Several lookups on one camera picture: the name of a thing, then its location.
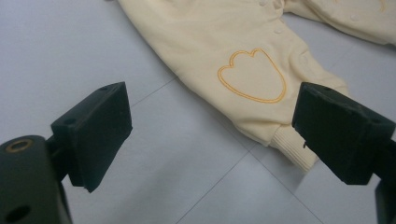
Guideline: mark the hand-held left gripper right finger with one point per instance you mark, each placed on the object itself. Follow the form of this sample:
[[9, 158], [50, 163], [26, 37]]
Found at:
[[336, 133]]

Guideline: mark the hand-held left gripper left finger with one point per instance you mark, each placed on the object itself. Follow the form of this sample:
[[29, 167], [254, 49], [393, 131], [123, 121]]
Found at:
[[96, 133]]

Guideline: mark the cream baby garment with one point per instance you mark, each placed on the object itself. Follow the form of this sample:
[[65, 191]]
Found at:
[[218, 40]]

